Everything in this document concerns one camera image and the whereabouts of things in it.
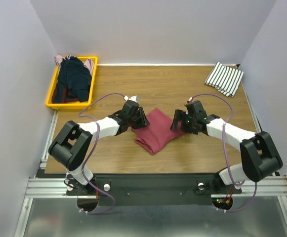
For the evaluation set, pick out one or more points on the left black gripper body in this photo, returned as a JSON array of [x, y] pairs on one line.
[[130, 122]]

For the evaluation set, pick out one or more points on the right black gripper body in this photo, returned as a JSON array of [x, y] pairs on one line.
[[182, 121]]

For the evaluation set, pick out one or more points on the maroon tank top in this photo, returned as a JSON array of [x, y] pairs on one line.
[[158, 134]]

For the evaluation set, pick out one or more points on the black white striped tank top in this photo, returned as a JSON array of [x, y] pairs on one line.
[[225, 79]]

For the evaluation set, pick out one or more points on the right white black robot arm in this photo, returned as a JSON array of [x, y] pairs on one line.
[[259, 155]]

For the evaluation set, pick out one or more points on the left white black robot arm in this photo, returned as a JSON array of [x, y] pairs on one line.
[[70, 146]]

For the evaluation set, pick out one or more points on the pale pink tank top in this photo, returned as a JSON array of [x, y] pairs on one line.
[[89, 63]]

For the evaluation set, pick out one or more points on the dark navy tank top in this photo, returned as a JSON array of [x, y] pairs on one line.
[[73, 82]]

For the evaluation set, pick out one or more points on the yellow plastic bin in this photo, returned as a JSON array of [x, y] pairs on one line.
[[71, 105]]

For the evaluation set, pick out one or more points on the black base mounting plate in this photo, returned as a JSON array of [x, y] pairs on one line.
[[145, 189]]

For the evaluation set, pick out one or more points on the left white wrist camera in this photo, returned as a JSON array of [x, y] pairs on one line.
[[134, 98]]

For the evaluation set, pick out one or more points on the aluminium extrusion frame rail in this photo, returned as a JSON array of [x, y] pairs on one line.
[[38, 217]]

